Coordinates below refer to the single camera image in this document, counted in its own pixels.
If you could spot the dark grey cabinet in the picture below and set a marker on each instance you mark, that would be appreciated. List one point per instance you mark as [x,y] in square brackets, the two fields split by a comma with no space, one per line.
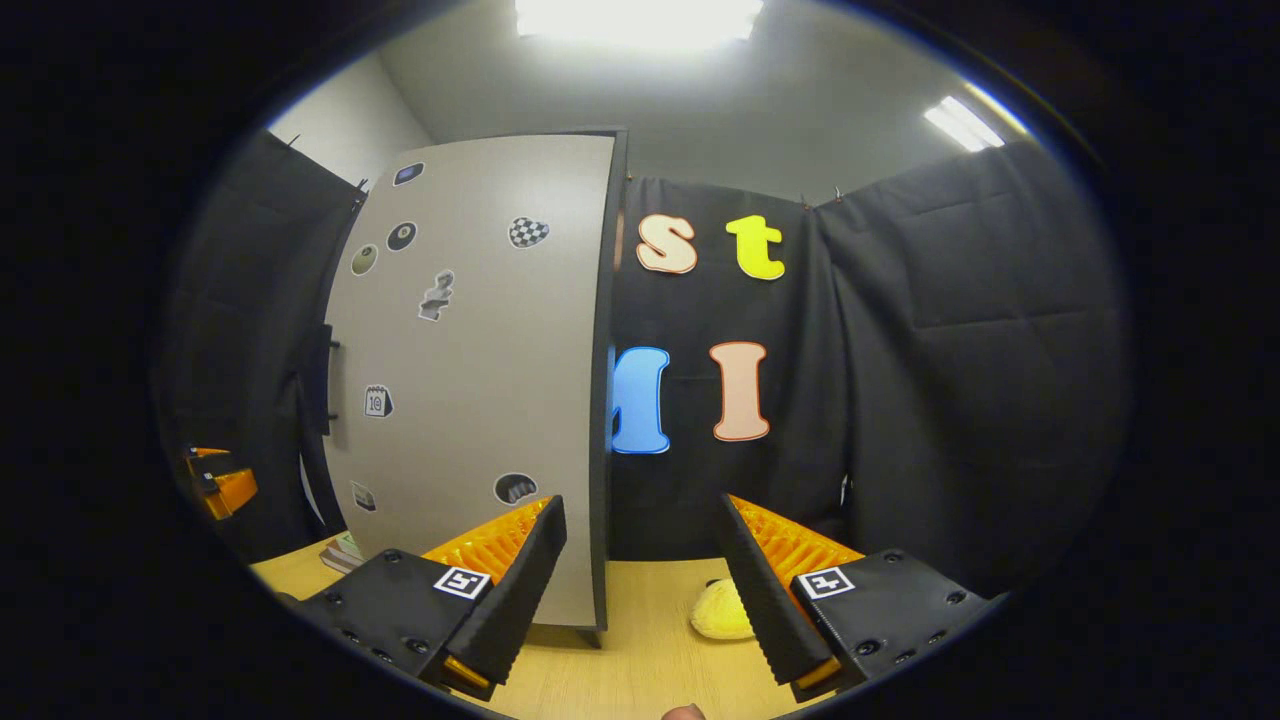
[605,400]

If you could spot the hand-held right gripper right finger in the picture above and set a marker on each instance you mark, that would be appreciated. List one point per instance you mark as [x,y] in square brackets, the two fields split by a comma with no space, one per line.
[765,600]

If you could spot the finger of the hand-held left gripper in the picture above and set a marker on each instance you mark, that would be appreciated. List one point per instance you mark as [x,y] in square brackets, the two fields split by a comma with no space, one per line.
[205,453]
[232,492]

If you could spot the large ceiling light panel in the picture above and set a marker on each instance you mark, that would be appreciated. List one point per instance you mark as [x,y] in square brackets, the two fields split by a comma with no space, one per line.
[640,20]

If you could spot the light grey cabinet door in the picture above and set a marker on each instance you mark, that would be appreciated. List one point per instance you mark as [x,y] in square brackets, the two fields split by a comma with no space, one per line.
[480,400]

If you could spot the narrow ceiling light panel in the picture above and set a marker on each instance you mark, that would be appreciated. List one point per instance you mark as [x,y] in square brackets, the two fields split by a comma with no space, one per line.
[962,122]

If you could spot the brown cover book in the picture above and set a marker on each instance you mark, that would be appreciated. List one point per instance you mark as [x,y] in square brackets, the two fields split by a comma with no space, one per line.
[338,561]

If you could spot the black backdrop cloth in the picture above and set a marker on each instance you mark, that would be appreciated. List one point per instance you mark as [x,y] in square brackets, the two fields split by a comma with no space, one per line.
[950,400]

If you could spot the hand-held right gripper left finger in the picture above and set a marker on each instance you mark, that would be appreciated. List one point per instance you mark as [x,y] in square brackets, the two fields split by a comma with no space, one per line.
[520,600]

